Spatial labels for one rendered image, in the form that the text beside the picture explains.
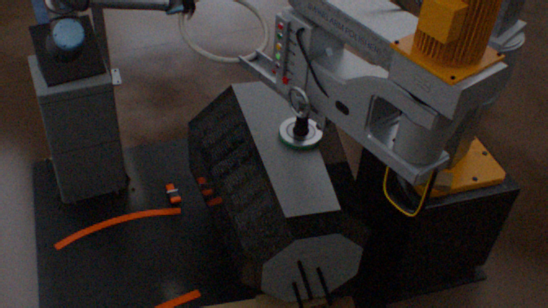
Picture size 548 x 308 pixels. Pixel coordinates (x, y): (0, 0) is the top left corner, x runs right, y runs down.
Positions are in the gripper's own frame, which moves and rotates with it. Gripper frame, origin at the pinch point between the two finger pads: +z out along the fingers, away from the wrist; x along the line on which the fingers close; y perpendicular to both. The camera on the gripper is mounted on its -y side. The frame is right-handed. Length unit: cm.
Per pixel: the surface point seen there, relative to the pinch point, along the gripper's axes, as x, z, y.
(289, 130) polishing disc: 79, -2, 38
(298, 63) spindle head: 69, -49, 39
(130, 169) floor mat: -3, 116, 37
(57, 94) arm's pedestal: -39, 36, 59
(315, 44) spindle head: 73, -62, 37
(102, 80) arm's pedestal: -24, 34, 40
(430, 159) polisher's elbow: 133, -66, 67
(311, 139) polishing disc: 91, -6, 39
